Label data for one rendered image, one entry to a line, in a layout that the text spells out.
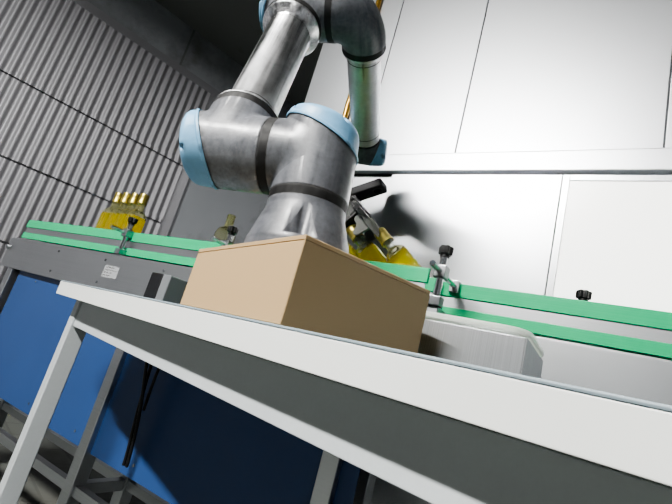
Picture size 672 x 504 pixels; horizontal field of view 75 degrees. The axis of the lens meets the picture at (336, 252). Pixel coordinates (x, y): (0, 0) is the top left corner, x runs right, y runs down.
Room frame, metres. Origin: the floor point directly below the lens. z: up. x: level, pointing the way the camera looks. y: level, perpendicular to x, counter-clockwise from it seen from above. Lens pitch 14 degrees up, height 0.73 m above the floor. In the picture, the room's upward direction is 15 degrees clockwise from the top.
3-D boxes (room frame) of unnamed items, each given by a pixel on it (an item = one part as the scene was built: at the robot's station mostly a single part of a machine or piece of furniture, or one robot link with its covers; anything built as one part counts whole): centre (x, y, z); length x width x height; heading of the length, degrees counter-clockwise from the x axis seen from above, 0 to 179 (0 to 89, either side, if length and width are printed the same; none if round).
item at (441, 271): (0.87, -0.23, 0.95); 0.17 x 0.03 x 0.12; 147
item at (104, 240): (1.36, 0.53, 0.92); 1.75 x 0.01 x 0.08; 57
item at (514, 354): (0.75, -0.28, 0.79); 0.27 x 0.17 x 0.08; 147
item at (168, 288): (1.20, 0.41, 0.79); 0.08 x 0.08 x 0.08; 57
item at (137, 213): (1.68, 0.78, 1.02); 0.06 x 0.06 x 0.28; 57
